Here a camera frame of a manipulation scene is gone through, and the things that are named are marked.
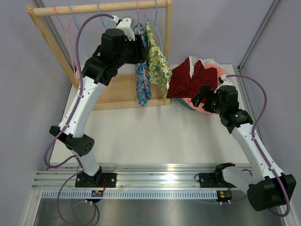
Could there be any pink skirt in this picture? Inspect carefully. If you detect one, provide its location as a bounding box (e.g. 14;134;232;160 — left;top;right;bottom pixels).
183;64;234;114

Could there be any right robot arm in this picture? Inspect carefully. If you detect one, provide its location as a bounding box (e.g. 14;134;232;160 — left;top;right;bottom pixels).
191;85;296;211

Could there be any blue floral skirt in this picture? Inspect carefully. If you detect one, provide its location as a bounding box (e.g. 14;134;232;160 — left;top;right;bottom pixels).
133;23;151;107

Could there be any pink hanger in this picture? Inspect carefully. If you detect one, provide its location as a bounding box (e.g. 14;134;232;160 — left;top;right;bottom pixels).
54;6;80;85
136;0;141;34

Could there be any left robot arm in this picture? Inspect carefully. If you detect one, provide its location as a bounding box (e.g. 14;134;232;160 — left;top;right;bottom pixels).
49;28;147;187

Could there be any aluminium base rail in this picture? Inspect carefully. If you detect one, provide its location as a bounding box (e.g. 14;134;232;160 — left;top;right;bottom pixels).
32;163;216;190

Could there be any teal plastic basin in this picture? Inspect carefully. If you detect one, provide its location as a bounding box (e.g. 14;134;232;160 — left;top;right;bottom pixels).
176;98;195;111

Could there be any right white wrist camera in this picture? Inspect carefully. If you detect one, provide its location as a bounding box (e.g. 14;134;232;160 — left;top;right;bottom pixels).
218;75;233;88

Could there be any white skirt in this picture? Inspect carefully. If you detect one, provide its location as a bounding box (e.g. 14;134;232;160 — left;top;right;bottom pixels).
189;56;221;78

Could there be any wooden clothes rack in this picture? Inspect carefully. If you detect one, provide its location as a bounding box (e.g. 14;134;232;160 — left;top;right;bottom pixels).
26;0;172;111

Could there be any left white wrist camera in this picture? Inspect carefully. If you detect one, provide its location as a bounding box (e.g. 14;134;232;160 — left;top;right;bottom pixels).
112;16;135;41

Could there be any black mounting plate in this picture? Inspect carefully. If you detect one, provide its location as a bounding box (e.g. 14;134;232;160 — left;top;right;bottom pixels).
194;172;237;188
75;172;117;188

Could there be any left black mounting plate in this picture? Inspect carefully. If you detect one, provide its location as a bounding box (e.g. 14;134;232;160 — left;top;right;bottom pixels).
75;172;117;188

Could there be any light blue hanger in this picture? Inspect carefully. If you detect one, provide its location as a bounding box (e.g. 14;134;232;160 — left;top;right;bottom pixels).
69;5;90;57
144;0;164;51
96;3;113;29

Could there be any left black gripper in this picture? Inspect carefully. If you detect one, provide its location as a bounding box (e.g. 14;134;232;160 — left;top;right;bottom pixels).
114;34;148;68

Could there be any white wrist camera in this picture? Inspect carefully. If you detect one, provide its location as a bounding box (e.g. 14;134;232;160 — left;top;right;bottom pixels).
218;75;233;88
112;16;135;41

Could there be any red polka dot skirt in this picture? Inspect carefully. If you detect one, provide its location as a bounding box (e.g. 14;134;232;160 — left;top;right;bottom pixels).
167;57;218;98

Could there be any yellow lemon print skirt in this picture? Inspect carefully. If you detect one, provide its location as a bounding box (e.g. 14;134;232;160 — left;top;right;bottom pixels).
145;22;172;105

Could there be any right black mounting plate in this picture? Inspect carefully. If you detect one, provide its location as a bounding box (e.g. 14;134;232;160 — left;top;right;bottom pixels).
194;172;237;188

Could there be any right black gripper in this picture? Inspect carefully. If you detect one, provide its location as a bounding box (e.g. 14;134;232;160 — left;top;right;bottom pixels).
191;85;225;115

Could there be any white slotted cable duct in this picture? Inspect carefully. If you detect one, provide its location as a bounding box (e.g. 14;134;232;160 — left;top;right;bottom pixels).
42;190;217;200

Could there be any aluminium frame post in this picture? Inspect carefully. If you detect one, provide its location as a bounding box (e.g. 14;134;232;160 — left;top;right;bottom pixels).
237;0;282;73

